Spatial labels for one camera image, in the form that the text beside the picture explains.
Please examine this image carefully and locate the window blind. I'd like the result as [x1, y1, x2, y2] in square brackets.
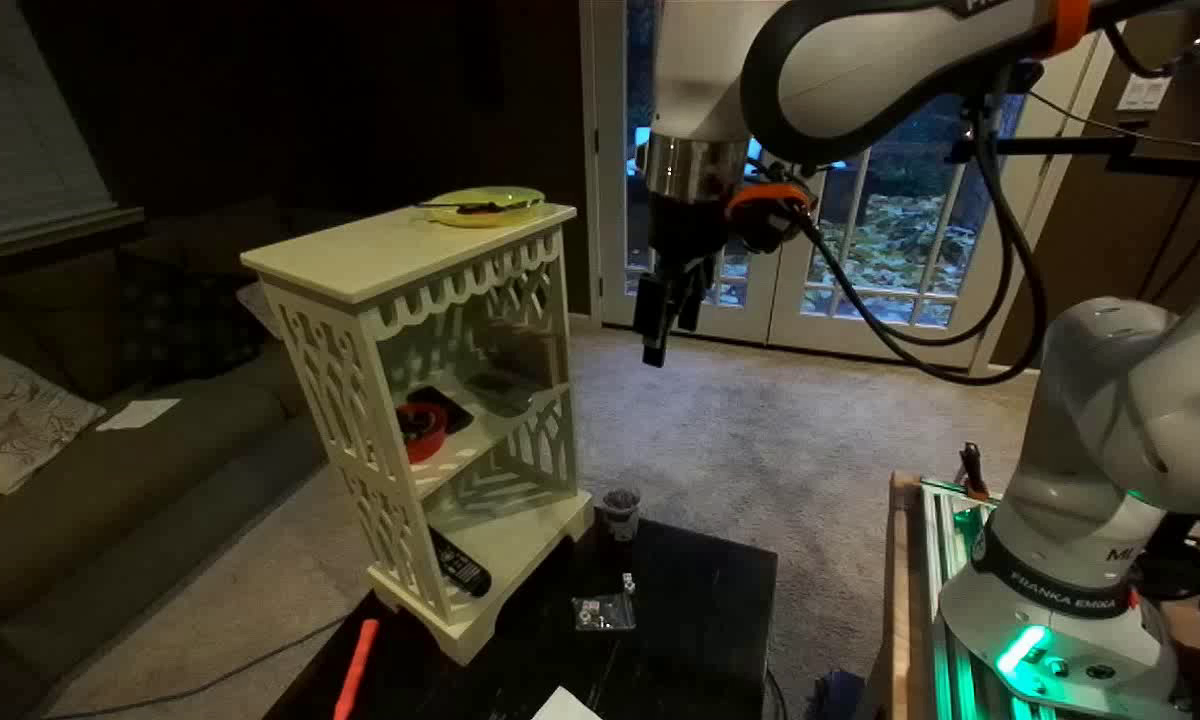
[0, 0, 149, 268]

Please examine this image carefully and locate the flat dark tablet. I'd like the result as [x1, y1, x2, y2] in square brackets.
[464, 370, 539, 420]

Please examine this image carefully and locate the white lattice shelf unit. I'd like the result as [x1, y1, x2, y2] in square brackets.
[235, 196, 601, 668]

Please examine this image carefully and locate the red stick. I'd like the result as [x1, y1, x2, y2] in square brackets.
[326, 613, 385, 720]

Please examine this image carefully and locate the thin black floor cable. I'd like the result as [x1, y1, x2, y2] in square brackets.
[36, 613, 351, 720]

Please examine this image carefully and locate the black camera stand bar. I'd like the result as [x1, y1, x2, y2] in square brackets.
[944, 125, 1200, 183]

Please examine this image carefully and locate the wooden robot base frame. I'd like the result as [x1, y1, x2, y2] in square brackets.
[875, 467, 1200, 720]

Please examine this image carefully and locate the white french door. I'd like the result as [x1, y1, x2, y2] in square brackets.
[576, 0, 1110, 377]

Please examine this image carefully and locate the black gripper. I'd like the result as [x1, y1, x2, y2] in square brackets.
[632, 187, 748, 373]

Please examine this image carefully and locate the white paper note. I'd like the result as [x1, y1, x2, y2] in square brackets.
[92, 398, 183, 437]

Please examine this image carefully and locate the patterned light blanket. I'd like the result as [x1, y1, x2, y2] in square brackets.
[0, 334, 105, 511]

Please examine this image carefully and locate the yellow plate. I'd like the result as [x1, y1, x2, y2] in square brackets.
[416, 183, 551, 233]

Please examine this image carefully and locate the orange bowl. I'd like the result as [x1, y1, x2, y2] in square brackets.
[394, 387, 461, 467]

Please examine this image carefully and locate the black remote control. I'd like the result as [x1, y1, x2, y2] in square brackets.
[426, 527, 496, 599]

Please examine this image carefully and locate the small clear cup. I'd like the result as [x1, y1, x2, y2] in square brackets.
[597, 484, 645, 547]

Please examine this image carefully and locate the white paper sheet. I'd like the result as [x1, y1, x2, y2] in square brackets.
[533, 684, 604, 720]

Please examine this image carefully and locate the dark brown sofa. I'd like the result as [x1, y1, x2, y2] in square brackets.
[0, 196, 326, 720]

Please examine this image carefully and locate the small black packet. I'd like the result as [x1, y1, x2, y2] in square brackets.
[566, 594, 639, 639]

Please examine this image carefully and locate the black coffee table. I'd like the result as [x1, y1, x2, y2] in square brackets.
[261, 515, 779, 720]

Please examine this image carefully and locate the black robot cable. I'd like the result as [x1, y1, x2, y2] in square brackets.
[754, 92, 1052, 392]

